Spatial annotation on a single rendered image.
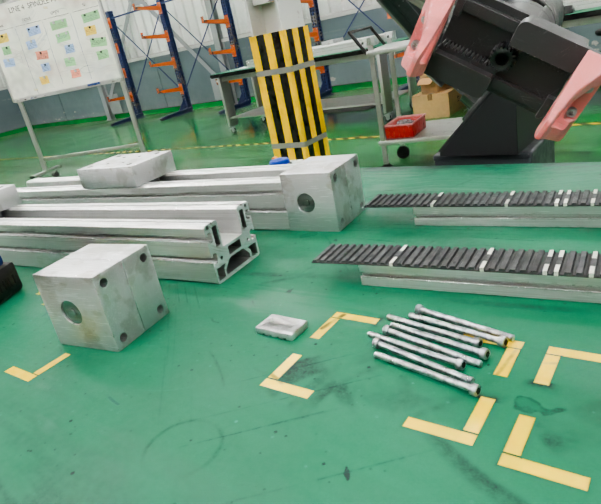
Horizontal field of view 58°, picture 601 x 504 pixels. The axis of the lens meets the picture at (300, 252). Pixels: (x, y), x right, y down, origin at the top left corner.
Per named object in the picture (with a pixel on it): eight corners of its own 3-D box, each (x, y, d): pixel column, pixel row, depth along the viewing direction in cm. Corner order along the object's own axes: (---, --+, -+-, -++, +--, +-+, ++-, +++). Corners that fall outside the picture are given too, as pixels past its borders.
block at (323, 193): (371, 203, 93) (363, 149, 89) (339, 232, 83) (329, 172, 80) (325, 204, 97) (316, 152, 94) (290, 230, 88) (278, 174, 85)
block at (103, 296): (181, 303, 71) (160, 235, 67) (119, 352, 61) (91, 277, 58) (125, 299, 75) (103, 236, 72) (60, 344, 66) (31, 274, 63)
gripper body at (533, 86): (589, 48, 39) (599, 19, 44) (460, -10, 41) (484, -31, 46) (540, 123, 44) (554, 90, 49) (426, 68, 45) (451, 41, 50)
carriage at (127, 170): (180, 182, 111) (171, 149, 108) (141, 200, 103) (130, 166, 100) (127, 184, 119) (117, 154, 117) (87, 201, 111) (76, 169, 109)
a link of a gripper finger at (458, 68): (501, 52, 34) (529, 12, 41) (401, 5, 35) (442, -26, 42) (454, 139, 39) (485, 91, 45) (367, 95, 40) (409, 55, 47)
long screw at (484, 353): (491, 356, 48) (490, 346, 47) (485, 362, 47) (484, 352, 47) (396, 326, 55) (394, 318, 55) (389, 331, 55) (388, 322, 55)
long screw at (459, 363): (467, 367, 47) (466, 357, 47) (461, 372, 46) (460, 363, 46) (373, 335, 55) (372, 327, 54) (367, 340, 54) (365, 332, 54)
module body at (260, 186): (319, 209, 96) (310, 162, 93) (290, 230, 88) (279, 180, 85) (47, 210, 138) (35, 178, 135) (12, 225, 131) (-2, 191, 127)
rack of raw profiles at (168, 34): (109, 126, 1148) (73, 15, 1067) (142, 117, 1213) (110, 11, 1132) (221, 114, 953) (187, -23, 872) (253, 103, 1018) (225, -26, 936)
